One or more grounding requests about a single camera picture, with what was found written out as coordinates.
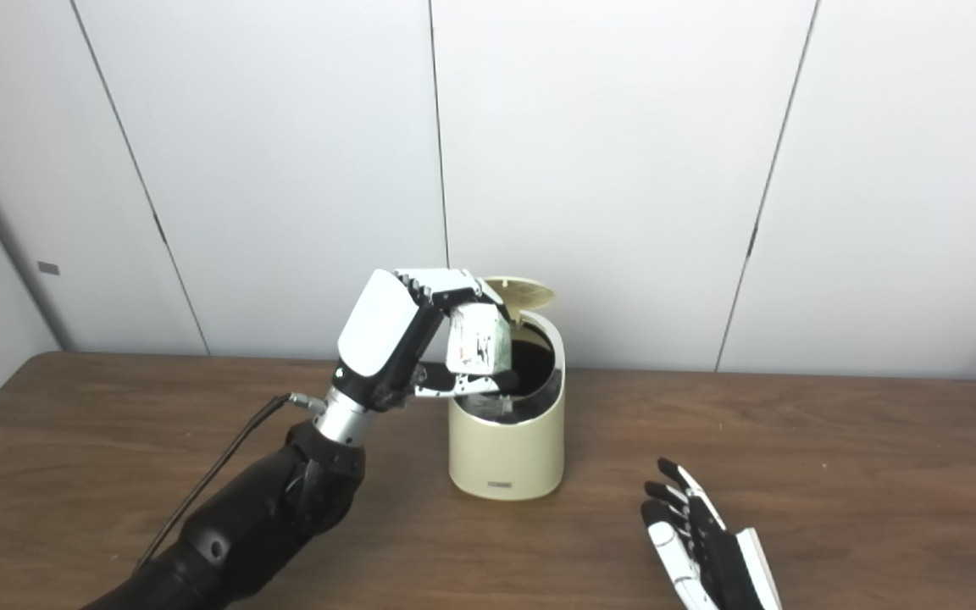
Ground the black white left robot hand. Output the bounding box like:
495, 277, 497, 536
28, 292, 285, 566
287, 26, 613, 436
331, 269, 519, 413

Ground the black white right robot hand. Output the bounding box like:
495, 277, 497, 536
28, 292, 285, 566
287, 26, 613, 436
640, 457, 784, 610

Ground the white green milk carton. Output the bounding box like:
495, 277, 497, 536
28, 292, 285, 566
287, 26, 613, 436
446, 303, 513, 376

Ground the cream round bin lid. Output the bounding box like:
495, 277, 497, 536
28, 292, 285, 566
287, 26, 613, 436
481, 276, 555, 327

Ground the cream-colored bin body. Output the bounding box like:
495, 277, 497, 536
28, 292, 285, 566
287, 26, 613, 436
448, 309, 566, 501

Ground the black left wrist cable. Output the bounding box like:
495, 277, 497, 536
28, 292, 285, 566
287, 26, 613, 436
134, 392, 326, 570

